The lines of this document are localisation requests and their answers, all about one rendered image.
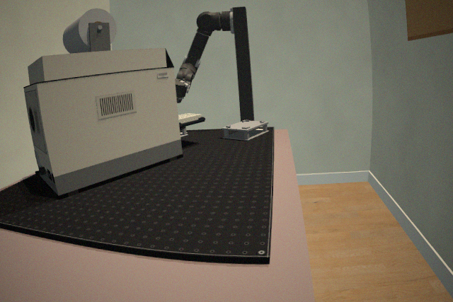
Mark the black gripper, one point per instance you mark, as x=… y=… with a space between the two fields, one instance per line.
x=180 y=88

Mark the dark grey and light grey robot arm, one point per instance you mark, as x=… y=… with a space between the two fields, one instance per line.
x=207 y=22

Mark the beige foil roll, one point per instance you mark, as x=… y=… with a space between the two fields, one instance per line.
x=76 y=34

